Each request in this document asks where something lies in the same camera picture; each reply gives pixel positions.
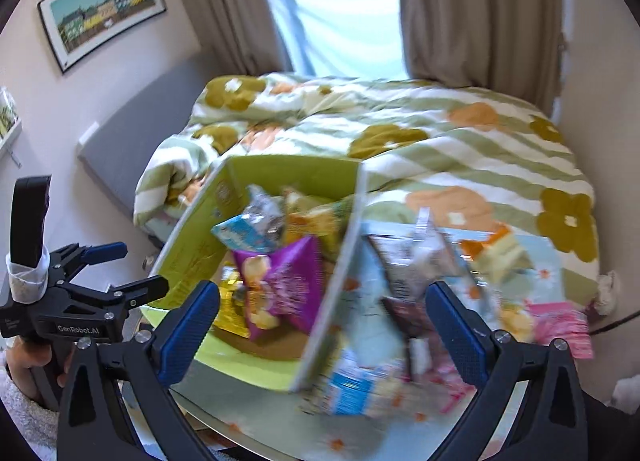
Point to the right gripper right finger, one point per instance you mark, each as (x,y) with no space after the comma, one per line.
(551,421)

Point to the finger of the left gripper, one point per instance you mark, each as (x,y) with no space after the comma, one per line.
(104,253)
(141,292)

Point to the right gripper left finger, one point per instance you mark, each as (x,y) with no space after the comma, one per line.
(93,423)

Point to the yellow gold snack bag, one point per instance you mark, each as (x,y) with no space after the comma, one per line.
(231,312)

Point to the white blue snack bag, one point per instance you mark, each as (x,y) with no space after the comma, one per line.
(258,228)

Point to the purple chips bag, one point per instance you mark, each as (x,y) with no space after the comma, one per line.
(282,286)

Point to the yellow popcorn snack bag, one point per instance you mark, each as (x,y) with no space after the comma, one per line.
(309,216)

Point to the person left hand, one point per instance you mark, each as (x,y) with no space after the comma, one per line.
(21,358)

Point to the pink snack packet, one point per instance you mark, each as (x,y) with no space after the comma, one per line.
(562,320)

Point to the grey bed headboard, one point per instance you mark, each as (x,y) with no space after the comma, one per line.
(116,154)

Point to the strawberry pink snack bag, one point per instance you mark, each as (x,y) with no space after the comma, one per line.
(434,374)

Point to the brown chocolate snack bag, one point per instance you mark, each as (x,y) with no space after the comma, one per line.
(415,330)

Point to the green cardboard box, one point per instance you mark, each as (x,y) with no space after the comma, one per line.
(281,359)

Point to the pale yellow snack bag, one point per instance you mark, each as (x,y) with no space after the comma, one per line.
(496,258)

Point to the cream blue snack bag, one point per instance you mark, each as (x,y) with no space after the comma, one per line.
(343,387)

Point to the silver brown snack bag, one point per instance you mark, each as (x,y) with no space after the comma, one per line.
(412,261)

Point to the framed landscape picture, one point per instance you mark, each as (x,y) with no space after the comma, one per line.
(76,28)

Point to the floral green striped duvet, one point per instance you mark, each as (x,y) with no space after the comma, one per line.
(476,158)

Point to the beige left curtain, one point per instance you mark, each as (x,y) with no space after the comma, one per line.
(242,34)

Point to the beige curtain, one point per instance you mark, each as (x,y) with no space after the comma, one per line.
(242,34)
(509,46)

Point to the beige right curtain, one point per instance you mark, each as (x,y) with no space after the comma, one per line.
(509,46)

